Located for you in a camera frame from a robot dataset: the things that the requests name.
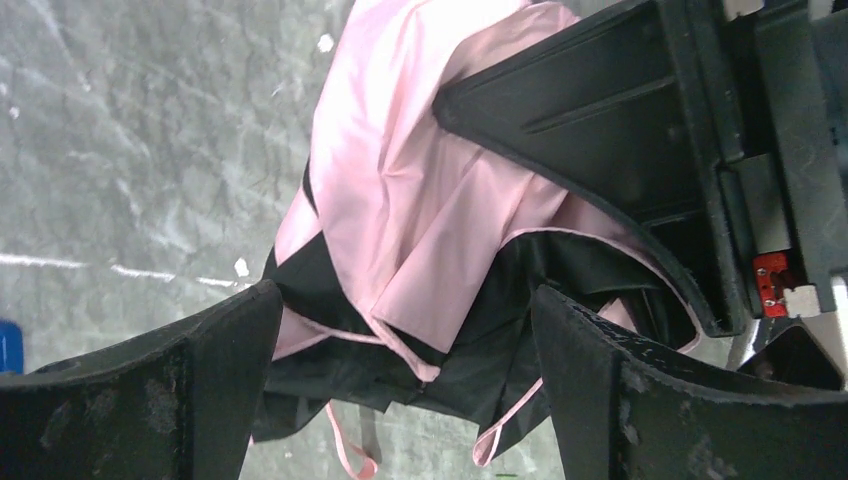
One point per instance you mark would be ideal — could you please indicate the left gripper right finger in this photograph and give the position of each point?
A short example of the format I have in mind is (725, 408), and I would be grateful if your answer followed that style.
(625, 407)

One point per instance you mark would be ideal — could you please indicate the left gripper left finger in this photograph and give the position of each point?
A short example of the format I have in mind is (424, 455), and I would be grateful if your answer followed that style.
(177, 402)

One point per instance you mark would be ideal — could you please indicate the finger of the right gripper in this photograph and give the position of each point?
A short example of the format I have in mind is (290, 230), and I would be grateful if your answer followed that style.
(633, 109)

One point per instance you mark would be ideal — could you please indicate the blue whiteboard marker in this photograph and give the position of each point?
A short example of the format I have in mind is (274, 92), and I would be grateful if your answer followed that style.
(11, 347)

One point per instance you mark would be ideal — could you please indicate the pink folding umbrella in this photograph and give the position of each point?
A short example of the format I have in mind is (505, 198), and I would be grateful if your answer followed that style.
(409, 255)

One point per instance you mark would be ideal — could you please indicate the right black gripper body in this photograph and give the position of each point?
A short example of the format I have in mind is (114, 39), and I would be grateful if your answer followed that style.
(775, 184)

